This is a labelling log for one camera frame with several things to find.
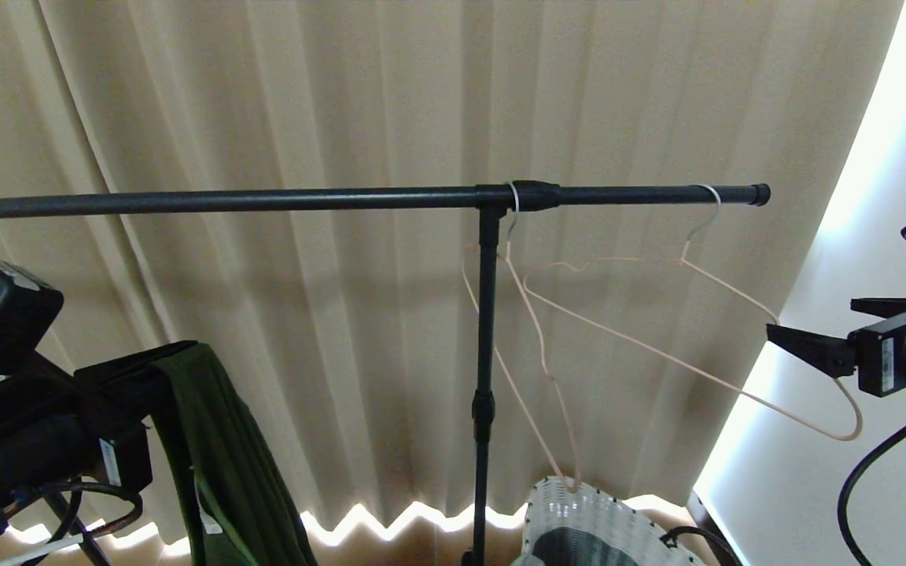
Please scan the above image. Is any white laundry basket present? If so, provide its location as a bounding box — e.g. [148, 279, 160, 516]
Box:
[514, 476, 737, 566]

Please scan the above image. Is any black clothes rack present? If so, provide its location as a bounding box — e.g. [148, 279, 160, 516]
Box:
[0, 181, 771, 566]

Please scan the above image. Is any green long-sleeved shirt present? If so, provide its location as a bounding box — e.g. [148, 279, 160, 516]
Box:
[153, 342, 320, 566]

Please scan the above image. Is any beige curtain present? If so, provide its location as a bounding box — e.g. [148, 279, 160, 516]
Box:
[0, 0, 906, 548]

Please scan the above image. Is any pink clothes hanger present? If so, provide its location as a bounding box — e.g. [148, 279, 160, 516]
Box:
[522, 185, 864, 442]
[461, 185, 583, 493]

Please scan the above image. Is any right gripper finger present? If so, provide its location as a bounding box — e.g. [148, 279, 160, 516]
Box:
[850, 296, 906, 318]
[766, 322, 856, 379]

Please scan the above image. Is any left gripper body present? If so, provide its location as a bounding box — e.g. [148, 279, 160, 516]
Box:
[0, 340, 198, 547]

